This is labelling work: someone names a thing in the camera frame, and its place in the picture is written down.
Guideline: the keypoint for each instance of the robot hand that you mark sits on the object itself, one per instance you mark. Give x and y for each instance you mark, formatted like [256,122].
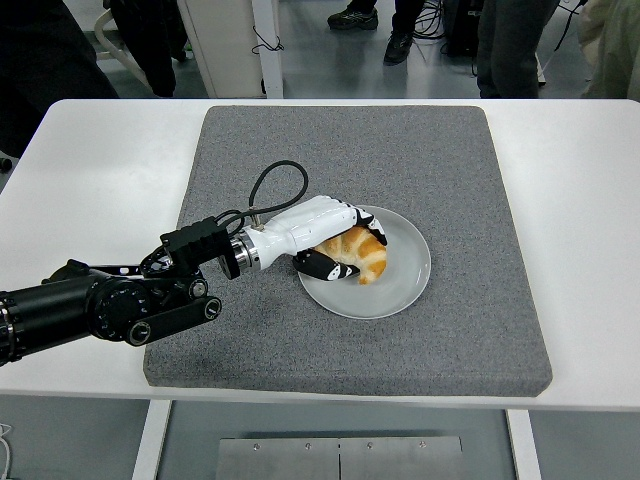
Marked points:
[305,225]

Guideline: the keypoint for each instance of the golden croissant bread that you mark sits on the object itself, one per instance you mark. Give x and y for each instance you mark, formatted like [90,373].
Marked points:
[372,257]

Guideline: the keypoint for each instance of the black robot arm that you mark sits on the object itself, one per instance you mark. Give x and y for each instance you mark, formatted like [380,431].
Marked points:
[50,310]

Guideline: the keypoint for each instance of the grey round plate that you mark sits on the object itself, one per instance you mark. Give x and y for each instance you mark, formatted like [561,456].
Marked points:
[390,300]

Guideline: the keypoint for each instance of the grey metal plate with screws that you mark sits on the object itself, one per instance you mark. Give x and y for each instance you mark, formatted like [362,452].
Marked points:
[300,460]

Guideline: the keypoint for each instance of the grey speckled mat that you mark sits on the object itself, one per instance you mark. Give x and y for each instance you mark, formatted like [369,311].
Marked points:
[350,150]

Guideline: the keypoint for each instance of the beige cabinet panel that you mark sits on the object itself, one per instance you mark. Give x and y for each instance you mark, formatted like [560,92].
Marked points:
[225,40]

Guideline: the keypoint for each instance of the person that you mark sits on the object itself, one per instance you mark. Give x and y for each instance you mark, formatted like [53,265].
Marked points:
[615,50]
[45,65]
[155,40]
[400,20]
[510,50]

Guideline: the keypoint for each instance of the black equipment box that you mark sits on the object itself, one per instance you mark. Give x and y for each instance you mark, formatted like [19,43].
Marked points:
[462,30]

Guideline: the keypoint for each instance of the white table leg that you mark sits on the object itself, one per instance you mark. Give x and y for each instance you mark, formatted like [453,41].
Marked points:
[150,440]
[525,450]

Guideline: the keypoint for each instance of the small black caster wheel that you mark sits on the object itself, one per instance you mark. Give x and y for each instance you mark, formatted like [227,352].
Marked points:
[5,164]

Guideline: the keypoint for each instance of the white desk post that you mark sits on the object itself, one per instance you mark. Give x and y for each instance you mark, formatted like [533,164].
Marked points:
[272,75]

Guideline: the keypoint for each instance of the white chair frame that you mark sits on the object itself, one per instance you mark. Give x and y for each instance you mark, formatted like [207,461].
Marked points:
[112,55]

